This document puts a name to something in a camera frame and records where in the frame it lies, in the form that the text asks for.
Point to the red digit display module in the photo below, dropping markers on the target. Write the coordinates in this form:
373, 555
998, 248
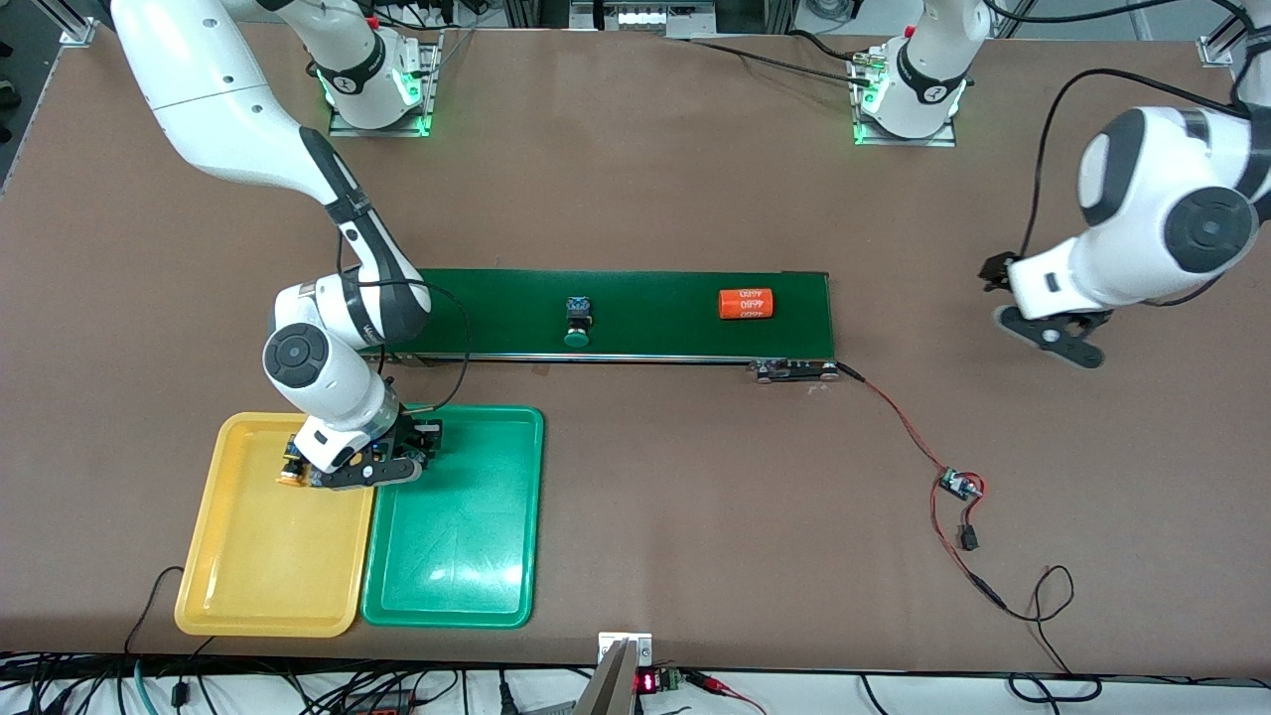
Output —
647, 682

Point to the small black circuit board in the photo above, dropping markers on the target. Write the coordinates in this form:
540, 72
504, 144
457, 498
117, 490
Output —
959, 484

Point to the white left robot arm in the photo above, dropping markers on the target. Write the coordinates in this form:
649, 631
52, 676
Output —
1142, 199

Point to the short lead with black plug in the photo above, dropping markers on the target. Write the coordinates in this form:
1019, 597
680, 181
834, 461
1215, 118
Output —
969, 540

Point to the red probe lead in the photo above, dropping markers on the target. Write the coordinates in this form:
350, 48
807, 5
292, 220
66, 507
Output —
730, 692

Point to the yellow mushroom push button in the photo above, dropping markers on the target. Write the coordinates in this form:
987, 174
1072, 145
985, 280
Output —
289, 477

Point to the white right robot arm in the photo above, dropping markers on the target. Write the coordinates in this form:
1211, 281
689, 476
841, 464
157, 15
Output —
218, 99

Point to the green plastic tray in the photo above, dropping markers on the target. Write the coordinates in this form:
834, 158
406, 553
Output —
452, 556

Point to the yellow plastic tray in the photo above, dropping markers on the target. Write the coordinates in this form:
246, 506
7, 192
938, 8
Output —
268, 566

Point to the green conveyor belt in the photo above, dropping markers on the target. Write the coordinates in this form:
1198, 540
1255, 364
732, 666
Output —
645, 338

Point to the long red black power lead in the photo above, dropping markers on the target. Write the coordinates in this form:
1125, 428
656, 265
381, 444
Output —
991, 594

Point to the grey metal wedge bar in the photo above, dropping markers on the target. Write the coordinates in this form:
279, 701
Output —
608, 690

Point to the aluminium frame profile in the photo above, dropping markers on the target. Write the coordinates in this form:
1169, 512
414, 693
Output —
79, 30
1213, 50

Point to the small metal bracket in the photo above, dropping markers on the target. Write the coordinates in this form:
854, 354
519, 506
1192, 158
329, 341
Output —
640, 645

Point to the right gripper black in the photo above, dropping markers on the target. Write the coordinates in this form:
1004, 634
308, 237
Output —
415, 434

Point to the grey metal frame equipment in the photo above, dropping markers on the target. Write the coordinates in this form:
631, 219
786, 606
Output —
635, 15

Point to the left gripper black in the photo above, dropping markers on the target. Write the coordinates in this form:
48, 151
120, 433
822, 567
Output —
995, 270

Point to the orange cylinder marked 4680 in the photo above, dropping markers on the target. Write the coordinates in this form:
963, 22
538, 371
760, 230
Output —
745, 303

